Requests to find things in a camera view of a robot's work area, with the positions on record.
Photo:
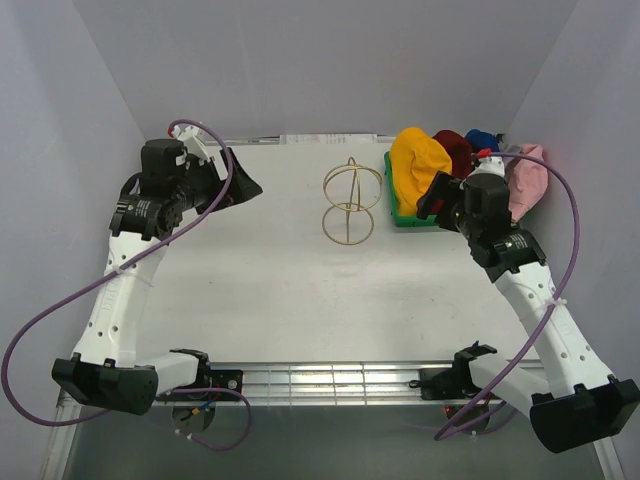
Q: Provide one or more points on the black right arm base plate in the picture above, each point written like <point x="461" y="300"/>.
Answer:
<point x="443" y="384"/>

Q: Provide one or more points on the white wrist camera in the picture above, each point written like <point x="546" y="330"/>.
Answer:
<point x="487" y="163"/>
<point x="189" y="136"/>

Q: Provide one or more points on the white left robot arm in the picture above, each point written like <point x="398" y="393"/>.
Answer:
<point x="146" y="214"/>

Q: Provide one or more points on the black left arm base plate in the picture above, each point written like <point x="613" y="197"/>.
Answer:
<point x="228" y="379"/>

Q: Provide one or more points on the paper sheets at back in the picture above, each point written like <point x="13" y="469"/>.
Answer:
<point x="328" y="139"/>

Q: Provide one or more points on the dark red bucket hat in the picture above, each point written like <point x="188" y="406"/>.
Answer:
<point x="460" y="151"/>

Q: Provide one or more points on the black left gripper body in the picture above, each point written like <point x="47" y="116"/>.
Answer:
<point x="201" y="187"/>

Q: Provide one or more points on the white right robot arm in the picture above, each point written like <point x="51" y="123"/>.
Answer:
<point x="579" y="400"/>

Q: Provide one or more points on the pink bucket hat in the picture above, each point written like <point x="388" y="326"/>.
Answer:
<point x="527" y="183"/>

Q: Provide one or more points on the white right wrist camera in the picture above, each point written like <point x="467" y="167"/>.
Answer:
<point x="487" y="163"/>

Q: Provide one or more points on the grey bucket hat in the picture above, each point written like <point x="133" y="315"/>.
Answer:
<point x="509" y="148"/>

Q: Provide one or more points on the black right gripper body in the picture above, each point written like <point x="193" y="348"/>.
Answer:
<point x="453" y="216"/>

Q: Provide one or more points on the yellow bucket hat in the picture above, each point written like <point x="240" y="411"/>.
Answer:
<point x="415" y="159"/>

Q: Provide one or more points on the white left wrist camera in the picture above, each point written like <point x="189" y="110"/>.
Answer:
<point x="189" y="136"/>

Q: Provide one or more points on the aluminium front rail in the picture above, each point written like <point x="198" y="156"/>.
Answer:
<point x="325" y="382"/>

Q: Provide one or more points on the blue bucket hat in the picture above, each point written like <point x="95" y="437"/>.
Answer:
<point x="481" y="140"/>

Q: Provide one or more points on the green plastic tray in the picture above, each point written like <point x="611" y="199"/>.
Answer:
<point x="401" y="221"/>

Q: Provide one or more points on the gold wire hat stand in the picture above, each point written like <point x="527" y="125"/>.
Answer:
<point x="354" y="204"/>

